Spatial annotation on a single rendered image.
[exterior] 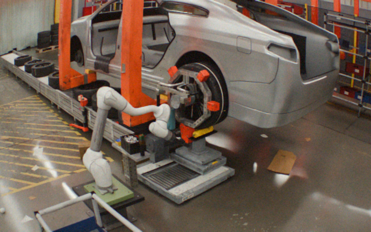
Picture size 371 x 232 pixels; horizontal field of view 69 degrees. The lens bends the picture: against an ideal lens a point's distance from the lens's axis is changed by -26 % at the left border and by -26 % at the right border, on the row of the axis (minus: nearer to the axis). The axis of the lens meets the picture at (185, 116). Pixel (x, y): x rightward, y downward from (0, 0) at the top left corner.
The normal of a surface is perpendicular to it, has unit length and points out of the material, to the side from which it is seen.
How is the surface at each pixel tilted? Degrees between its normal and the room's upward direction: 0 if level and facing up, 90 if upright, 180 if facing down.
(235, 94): 90
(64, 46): 90
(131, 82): 90
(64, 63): 90
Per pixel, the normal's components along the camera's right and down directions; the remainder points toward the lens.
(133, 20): 0.70, 0.26
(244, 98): -0.72, 0.24
